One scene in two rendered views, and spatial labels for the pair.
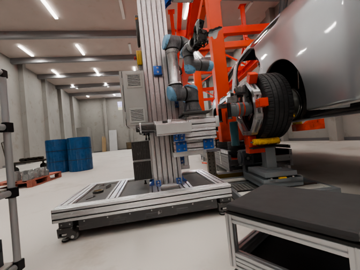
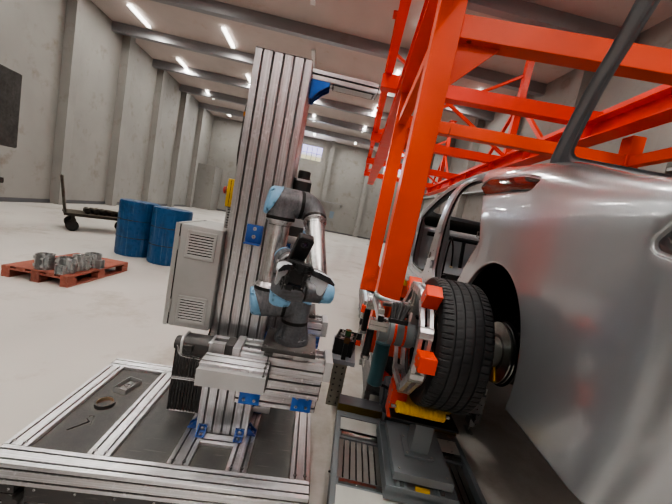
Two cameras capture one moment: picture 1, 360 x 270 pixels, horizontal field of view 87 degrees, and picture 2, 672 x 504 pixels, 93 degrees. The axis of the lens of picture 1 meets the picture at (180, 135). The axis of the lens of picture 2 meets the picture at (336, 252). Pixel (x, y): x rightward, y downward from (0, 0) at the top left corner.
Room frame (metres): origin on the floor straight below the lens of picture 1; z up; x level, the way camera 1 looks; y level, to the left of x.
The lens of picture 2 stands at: (0.27, -0.34, 1.40)
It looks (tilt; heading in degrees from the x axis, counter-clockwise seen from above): 7 degrees down; 4
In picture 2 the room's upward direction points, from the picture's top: 11 degrees clockwise
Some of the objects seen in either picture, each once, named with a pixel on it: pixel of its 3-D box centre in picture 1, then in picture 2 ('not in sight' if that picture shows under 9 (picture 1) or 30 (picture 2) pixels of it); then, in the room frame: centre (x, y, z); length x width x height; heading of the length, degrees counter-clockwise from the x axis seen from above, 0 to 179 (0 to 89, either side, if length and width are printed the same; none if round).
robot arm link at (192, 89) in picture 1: (190, 93); (296, 303); (1.60, -0.12, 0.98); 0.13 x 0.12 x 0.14; 113
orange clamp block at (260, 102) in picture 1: (261, 102); (425, 362); (1.62, -0.72, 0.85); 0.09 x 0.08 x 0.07; 2
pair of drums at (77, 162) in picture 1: (69, 154); (153, 231); (5.57, 3.27, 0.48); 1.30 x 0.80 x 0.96; 96
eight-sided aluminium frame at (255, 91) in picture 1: (246, 109); (411, 335); (1.94, -0.70, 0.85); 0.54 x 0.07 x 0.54; 2
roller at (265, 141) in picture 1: (265, 141); (420, 411); (1.82, -0.81, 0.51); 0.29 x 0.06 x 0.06; 92
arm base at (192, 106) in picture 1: (192, 107); (292, 329); (1.61, -0.13, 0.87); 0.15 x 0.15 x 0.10
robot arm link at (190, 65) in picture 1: (191, 65); (286, 289); (1.32, -0.13, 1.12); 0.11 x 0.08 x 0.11; 113
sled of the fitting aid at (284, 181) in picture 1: (269, 177); (411, 460); (1.97, -0.87, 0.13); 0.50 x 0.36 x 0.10; 2
